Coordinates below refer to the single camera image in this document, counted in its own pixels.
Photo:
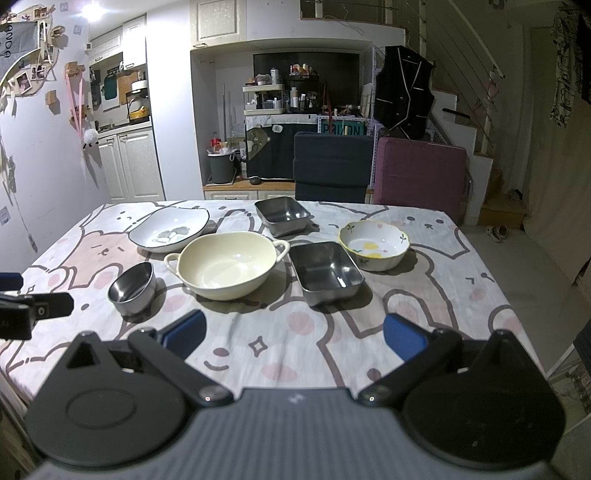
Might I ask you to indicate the grey trash bin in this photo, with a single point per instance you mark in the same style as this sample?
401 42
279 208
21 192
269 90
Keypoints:
222 166

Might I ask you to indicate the white plate with leaf print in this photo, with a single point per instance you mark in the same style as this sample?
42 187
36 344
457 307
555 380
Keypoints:
169 229

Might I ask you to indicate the cream bowl with handles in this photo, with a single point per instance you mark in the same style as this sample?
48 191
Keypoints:
226 266

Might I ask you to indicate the shoes on floor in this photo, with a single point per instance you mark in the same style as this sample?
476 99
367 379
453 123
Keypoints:
497 233

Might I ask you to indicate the white shelf with bottles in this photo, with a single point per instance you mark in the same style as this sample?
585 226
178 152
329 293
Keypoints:
263 99

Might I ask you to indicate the black jacket on hanger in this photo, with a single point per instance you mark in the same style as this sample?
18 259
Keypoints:
403 98

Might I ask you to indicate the maroon chair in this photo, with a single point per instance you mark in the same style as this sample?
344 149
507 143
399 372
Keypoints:
420 174

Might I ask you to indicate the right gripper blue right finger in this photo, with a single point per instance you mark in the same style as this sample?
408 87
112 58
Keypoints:
404 337

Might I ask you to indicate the rectangular steel tray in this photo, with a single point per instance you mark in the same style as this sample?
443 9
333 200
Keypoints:
325 272
282 216

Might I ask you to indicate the white kitchen cabinet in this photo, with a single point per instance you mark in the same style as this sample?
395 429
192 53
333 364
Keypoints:
130 163

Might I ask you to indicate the dark blue chair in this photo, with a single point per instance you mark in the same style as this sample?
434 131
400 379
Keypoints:
333 168

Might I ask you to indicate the cartoon animal print tablecloth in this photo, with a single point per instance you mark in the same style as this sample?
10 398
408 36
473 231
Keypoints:
271 338

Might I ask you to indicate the round stainless steel bowl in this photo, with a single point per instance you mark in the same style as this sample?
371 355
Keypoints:
133 291

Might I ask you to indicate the lemon print scalloped bowl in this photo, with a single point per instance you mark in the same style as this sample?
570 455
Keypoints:
375 246

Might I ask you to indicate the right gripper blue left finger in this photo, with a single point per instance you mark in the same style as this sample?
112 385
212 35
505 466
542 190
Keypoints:
185 334

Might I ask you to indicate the wooden low bench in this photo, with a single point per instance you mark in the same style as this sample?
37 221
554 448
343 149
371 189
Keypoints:
245 185

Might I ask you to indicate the black sign with text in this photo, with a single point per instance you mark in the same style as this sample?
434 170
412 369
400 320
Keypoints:
343 127

